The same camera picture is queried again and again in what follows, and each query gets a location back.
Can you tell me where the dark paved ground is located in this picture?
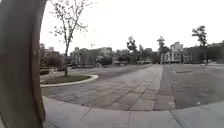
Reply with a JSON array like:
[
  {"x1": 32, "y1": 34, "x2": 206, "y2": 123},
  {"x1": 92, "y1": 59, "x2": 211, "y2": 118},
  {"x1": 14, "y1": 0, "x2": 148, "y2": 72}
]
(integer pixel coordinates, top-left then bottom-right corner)
[
  {"x1": 39, "y1": 64, "x2": 152, "y2": 82},
  {"x1": 153, "y1": 63, "x2": 224, "y2": 111}
]

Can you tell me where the pale curved kerb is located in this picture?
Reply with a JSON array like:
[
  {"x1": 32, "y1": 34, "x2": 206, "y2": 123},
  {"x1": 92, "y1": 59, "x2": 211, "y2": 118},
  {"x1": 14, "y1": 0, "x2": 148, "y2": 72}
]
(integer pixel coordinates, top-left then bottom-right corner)
[{"x1": 39, "y1": 73, "x2": 100, "y2": 89}]

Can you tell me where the leafy tree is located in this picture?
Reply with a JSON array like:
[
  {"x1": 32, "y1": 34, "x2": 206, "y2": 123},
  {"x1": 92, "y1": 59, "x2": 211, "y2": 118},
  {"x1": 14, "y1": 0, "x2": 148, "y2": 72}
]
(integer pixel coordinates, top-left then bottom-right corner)
[
  {"x1": 156, "y1": 35, "x2": 171, "y2": 64},
  {"x1": 191, "y1": 25, "x2": 210, "y2": 66},
  {"x1": 126, "y1": 35, "x2": 139, "y2": 64}
]

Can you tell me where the grey stone paved ground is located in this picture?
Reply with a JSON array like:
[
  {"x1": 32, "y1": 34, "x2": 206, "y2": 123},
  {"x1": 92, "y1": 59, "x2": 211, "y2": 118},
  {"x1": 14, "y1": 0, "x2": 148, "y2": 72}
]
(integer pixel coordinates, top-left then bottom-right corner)
[{"x1": 40, "y1": 63, "x2": 224, "y2": 128}]

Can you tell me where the planting bed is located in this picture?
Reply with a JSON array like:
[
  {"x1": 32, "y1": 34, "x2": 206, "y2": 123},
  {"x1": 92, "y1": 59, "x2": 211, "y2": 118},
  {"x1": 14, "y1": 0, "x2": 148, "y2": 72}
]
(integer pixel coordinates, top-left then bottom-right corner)
[{"x1": 40, "y1": 74, "x2": 92, "y2": 85}]

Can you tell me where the bare tree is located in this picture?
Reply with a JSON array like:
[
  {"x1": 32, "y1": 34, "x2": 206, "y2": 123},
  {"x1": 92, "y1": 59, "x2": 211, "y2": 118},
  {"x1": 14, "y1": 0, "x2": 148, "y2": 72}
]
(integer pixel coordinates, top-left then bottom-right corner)
[{"x1": 49, "y1": 0, "x2": 95, "y2": 78}]

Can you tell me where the dark hedge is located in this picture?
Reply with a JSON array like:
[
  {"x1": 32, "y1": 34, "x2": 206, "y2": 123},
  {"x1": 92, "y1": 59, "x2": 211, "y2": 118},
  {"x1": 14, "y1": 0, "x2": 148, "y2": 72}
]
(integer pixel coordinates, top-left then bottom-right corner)
[{"x1": 39, "y1": 68, "x2": 51, "y2": 76}]

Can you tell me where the ribbed arched canopy structure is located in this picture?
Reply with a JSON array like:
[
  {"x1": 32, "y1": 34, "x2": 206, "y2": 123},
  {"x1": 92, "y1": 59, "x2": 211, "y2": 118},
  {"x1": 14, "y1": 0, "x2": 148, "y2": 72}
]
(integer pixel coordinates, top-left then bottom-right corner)
[{"x1": 0, "y1": 0, "x2": 48, "y2": 128}]

